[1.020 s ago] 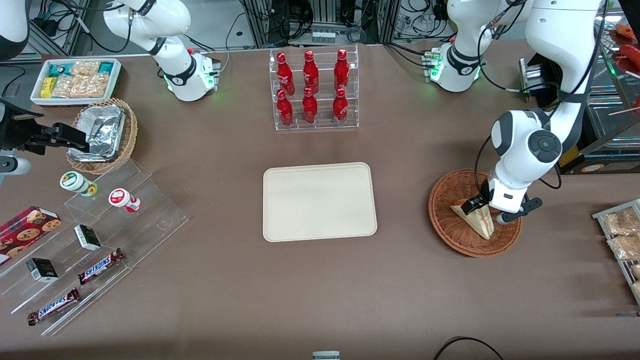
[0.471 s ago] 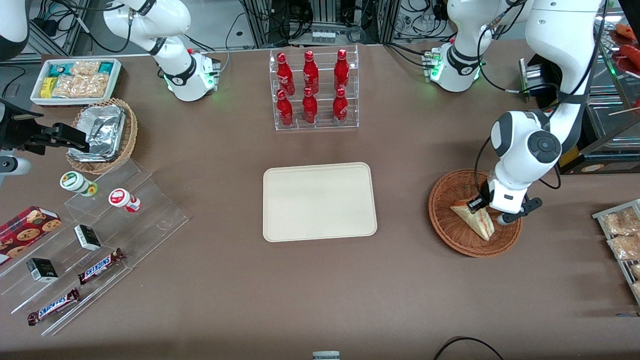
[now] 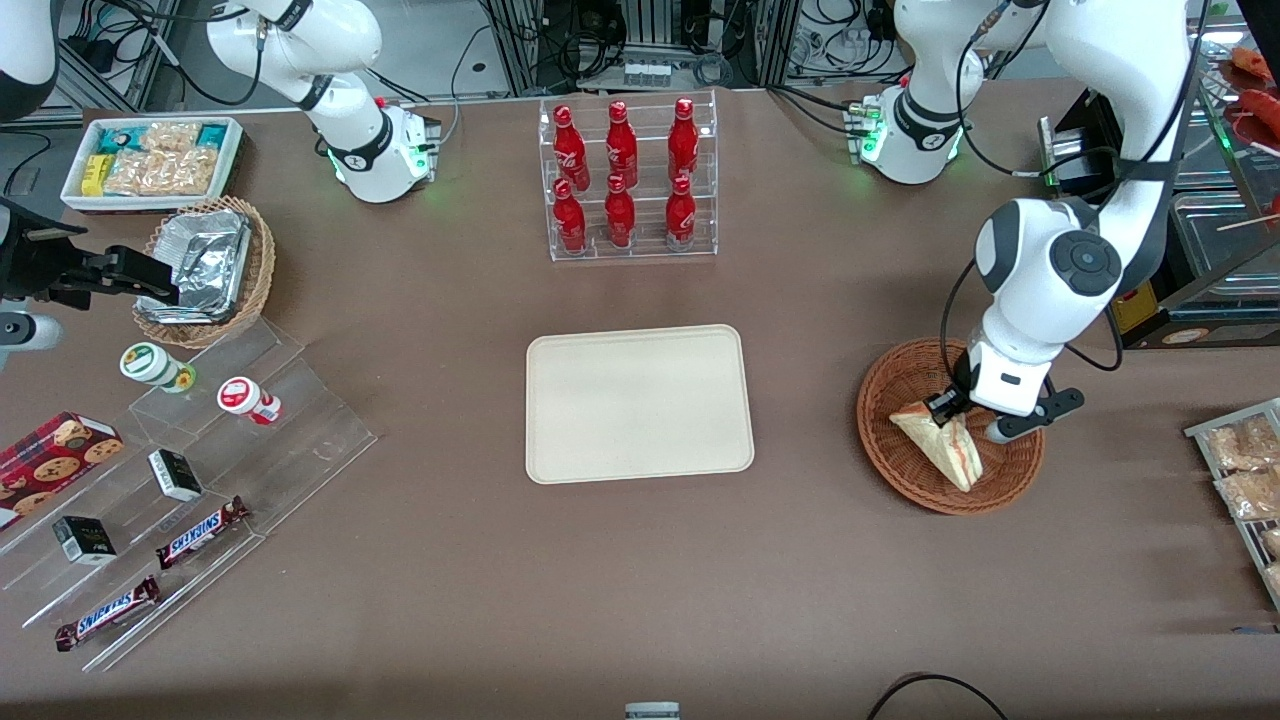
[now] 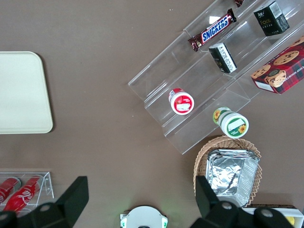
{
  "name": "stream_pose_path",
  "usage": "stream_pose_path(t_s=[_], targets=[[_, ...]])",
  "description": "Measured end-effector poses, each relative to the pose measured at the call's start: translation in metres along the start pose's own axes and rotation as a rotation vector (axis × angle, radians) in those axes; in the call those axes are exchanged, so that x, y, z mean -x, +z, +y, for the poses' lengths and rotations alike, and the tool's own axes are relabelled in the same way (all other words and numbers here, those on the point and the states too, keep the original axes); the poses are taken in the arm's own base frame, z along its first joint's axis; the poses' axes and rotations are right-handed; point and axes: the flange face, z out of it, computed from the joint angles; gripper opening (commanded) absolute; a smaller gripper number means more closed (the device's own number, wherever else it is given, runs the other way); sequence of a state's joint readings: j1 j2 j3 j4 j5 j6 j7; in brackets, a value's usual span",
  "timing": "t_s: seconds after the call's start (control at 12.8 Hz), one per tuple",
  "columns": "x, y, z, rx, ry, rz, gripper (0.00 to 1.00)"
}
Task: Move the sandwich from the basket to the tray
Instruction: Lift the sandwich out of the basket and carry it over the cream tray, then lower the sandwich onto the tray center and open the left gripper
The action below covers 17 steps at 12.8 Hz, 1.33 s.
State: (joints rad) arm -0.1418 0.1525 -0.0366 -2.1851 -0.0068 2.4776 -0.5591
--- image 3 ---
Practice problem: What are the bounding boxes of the black floor cable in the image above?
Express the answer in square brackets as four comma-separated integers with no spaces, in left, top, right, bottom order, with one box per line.
[865,673,1011,720]

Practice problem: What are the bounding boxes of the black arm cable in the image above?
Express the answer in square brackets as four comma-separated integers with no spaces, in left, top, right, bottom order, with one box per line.
[939,258,989,393]

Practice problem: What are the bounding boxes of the red cookie box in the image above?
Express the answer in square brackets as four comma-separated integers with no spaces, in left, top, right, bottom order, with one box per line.
[0,411,125,531]

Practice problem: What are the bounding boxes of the clear acrylic bottle rack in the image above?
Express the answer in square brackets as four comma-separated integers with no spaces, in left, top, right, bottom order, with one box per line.
[538,88,719,263]

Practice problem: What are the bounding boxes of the white plastic snack bin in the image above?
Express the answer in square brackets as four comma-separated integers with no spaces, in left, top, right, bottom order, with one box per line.
[60,115,245,216]

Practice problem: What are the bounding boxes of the green lid yogurt cup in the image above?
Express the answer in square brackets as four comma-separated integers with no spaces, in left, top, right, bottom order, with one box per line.
[119,342,197,394]

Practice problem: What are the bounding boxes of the red cola bottle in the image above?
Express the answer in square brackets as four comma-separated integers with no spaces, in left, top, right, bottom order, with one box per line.
[665,175,697,249]
[553,105,591,193]
[553,178,588,254]
[604,174,637,249]
[668,97,700,186]
[605,100,639,191]

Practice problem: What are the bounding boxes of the triangular sandwich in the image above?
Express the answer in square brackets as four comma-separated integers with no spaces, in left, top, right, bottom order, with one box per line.
[888,402,984,494]

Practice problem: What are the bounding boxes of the round brown wicker basket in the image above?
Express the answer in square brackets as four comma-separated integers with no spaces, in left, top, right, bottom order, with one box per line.
[856,337,1047,517]

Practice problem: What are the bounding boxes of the Snickers chocolate bar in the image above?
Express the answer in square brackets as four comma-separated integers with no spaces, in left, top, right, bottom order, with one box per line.
[54,575,162,653]
[155,496,251,571]

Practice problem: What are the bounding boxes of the large clear cracker bag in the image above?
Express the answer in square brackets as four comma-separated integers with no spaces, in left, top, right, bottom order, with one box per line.
[105,148,219,197]

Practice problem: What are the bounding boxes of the bagged fried snack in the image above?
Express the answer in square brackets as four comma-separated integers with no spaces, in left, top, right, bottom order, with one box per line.
[1214,468,1280,522]
[1203,416,1280,472]

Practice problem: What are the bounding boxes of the small clear cracker bag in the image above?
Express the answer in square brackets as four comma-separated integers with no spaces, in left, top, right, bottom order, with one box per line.
[140,120,201,153]

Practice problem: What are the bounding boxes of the red lid yogurt cup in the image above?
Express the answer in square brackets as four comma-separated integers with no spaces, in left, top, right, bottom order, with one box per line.
[217,376,283,426]

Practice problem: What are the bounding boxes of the aluminium foil tray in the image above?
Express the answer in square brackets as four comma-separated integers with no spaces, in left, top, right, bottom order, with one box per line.
[140,208,253,326]

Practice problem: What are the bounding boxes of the light wicker basket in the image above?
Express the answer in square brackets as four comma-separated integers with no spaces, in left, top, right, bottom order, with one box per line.
[132,195,277,351]

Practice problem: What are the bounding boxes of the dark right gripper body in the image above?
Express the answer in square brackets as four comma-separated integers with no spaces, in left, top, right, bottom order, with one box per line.
[0,195,89,301]

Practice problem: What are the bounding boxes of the beige plastic tray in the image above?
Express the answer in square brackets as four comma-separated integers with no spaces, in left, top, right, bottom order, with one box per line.
[525,323,756,486]

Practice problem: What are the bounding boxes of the clear acrylic stepped stand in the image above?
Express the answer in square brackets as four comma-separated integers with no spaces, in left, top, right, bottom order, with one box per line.
[0,317,379,673]

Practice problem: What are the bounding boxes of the small black box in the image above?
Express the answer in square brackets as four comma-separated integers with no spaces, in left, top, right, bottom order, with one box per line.
[147,448,204,503]
[52,515,118,566]

